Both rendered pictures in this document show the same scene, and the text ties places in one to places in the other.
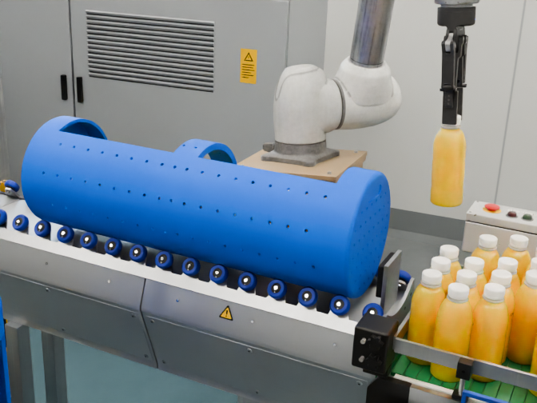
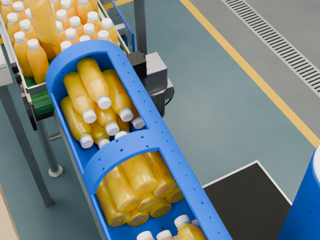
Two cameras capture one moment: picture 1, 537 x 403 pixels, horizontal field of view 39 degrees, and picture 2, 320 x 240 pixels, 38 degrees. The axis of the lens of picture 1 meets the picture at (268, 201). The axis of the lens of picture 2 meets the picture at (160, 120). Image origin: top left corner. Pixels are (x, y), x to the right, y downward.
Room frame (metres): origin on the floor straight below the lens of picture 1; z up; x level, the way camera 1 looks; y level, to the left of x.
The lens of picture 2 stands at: (2.21, 0.69, 2.19)
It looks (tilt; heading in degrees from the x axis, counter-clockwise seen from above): 51 degrees down; 222
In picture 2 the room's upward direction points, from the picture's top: 1 degrees counter-clockwise
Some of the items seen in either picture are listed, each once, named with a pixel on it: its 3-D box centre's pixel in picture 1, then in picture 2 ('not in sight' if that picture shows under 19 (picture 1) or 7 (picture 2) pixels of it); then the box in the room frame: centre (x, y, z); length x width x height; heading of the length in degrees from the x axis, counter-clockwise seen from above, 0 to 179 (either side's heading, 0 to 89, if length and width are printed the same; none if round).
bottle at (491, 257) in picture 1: (482, 280); (38, 63); (1.56, -0.49, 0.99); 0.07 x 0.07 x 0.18
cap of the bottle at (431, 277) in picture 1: (431, 277); (103, 35); (1.36, -0.33, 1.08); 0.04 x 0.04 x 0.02
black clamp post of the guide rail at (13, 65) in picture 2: not in sight; (16, 72); (1.62, -0.57, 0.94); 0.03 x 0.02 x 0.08; 64
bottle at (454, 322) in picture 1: (452, 335); (109, 42); (1.31, -0.37, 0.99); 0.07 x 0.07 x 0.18
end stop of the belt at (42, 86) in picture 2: (421, 301); (81, 75); (1.49, -0.34, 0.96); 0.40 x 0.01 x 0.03; 154
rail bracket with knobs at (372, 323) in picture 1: (375, 345); (134, 67); (1.32, -0.22, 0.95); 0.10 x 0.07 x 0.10; 154
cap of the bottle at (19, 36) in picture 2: (519, 241); (19, 36); (1.56, -0.56, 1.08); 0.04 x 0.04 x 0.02
